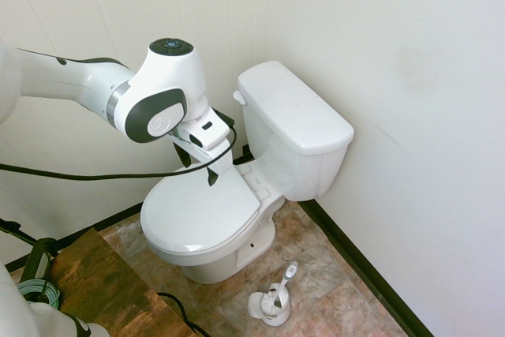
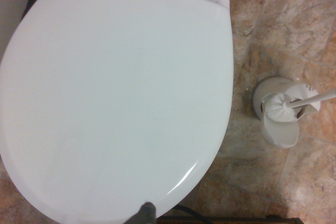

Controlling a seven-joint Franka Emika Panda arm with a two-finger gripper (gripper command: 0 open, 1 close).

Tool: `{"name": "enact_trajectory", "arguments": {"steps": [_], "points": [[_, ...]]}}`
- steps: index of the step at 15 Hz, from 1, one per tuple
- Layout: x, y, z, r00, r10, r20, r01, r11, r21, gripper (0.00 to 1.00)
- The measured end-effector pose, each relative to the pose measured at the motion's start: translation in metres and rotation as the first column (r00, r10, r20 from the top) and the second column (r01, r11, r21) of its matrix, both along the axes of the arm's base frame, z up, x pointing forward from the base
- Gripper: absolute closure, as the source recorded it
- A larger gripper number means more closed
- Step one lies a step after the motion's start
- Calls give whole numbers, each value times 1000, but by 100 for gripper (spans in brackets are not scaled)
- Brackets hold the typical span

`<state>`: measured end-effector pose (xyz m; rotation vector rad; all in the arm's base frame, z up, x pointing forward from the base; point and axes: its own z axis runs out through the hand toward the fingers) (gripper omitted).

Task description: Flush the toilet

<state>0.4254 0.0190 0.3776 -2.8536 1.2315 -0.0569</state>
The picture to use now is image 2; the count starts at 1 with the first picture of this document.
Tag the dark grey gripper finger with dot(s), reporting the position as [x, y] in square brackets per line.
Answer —
[146, 214]

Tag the white toilet brush holder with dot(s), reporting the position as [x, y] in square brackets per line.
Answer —
[278, 137]

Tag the white toilet seat lid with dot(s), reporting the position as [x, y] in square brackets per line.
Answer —
[115, 90]

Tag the white toilet brush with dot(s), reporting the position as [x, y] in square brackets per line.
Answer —
[282, 108]

